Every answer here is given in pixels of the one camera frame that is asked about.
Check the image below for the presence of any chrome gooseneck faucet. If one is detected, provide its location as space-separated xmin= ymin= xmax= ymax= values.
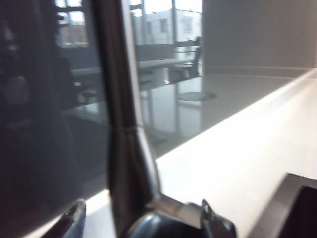
xmin=93 ymin=0 xmax=164 ymax=219

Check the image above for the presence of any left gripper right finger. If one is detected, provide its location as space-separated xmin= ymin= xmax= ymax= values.
xmin=201 ymin=199 xmax=236 ymax=238

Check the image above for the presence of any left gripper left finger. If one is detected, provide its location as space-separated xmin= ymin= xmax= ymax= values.
xmin=59 ymin=198 xmax=87 ymax=238

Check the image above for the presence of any chrome faucet lever handle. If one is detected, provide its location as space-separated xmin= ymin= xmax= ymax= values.
xmin=123 ymin=194 xmax=203 ymax=238

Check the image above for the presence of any black stainless sink basin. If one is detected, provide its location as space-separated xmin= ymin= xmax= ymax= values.
xmin=271 ymin=172 xmax=317 ymax=238

